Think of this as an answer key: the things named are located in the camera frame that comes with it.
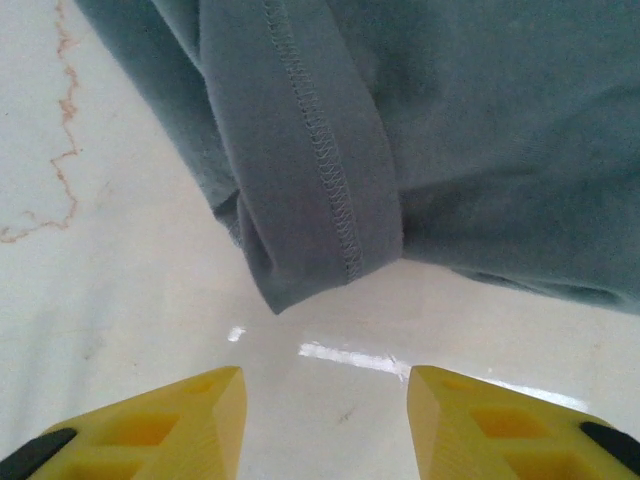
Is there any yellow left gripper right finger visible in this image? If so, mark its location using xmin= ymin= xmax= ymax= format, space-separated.
xmin=408 ymin=364 xmax=640 ymax=480

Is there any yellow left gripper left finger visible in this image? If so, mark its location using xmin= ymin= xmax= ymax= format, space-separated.
xmin=0 ymin=365 xmax=249 ymax=480

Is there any grey t-shirt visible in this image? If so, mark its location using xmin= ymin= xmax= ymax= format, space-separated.
xmin=73 ymin=0 xmax=640 ymax=318

